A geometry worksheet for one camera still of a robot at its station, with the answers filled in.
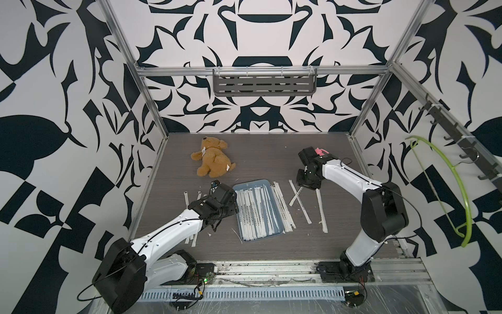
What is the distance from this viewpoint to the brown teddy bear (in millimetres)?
966

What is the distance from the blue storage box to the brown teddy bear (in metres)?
0.11

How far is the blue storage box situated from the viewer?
0.85m
